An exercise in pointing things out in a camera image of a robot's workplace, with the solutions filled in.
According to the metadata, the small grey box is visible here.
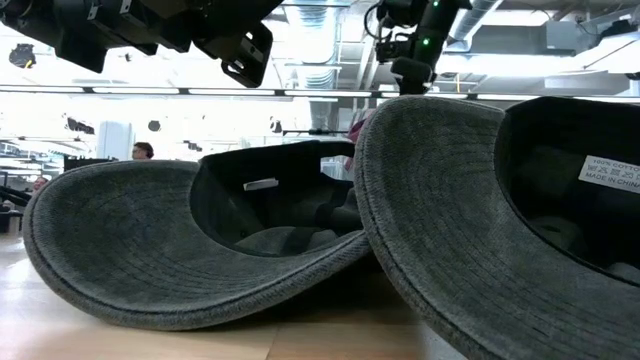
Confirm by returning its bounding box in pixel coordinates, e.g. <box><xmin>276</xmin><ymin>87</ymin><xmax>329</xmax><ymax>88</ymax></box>
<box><xmin>0</xmin><ymin>209</ymin><xmax>24</xmax><ymax>234</ymax></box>

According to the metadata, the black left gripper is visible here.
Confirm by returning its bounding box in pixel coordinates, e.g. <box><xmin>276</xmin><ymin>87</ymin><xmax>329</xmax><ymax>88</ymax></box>
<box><xmin>52</xmin><ymin>0</ymin><xmax>284</xmax><ymax>89</ymax></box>

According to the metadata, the black cabinet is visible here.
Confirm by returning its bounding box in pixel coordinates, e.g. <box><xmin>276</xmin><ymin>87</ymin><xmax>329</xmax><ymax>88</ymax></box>
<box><xmin>63</xmin><ymin>157</ymin><xmax>119</xmax><ymax>172</ymax></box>

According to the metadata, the maroon corduroy cap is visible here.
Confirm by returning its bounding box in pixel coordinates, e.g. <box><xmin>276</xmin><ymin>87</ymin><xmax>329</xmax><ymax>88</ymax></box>
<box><xmin>343</xmin><ymin>118</ymin><xmax>369</xmax><ymax>174</ymax></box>

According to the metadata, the dark grey corduroy cap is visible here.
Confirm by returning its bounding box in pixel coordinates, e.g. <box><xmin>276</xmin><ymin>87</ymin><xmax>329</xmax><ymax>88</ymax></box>
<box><xmin>22</xmin><ymin>139</ymin><xmax>372</xmax><ymax>332</ymax></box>
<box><xmin>353</xmin><ymin>94</ymin><xmax>640</xmax><ymax>360</ymax></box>

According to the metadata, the black curved object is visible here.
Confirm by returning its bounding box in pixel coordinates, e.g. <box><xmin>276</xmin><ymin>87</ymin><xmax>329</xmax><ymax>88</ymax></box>
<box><xmin>0</xmin><ymin>185</ymin><xmax>32</xmax><ymax>209</ymax></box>

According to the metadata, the silver round ventilation duct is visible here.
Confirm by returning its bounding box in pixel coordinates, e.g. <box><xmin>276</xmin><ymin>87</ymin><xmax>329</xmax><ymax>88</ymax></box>
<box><xmin>447</xmin><ymin>0</ymin><xmax>504</xmax><ymax>44</ymax></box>

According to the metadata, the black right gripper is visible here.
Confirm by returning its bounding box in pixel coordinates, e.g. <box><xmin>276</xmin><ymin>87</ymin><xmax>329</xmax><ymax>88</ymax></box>
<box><xmin>374</xmin><ymin>32</ymin><xmax>435</xmax><ymax>96</ymax></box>

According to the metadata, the black ceiling-hung device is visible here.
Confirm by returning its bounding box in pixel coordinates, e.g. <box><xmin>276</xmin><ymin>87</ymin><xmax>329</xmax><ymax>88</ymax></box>
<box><xmin>8</xmin><ymin>43</ymin><xmax>37</xmax><ymax>70</ymax></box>

